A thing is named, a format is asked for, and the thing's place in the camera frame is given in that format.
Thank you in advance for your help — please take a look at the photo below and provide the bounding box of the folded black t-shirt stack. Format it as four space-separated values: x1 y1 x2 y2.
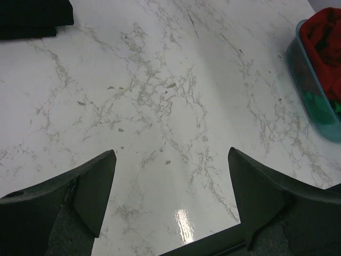
1 0 74 40

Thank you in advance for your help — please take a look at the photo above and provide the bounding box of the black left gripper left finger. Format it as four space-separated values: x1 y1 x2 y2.
1 150 117 255

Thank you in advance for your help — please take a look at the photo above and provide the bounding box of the teal plastic basket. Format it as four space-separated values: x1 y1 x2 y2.
286 20 340 143

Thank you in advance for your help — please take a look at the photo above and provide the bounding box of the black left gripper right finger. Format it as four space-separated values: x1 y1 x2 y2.
228 148 340 255

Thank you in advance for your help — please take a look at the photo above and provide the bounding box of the red t-shirt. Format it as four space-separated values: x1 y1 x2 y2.
299 7 340 102

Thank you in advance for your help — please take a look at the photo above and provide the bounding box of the green t-shirt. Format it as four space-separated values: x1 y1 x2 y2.
304 92 340 125

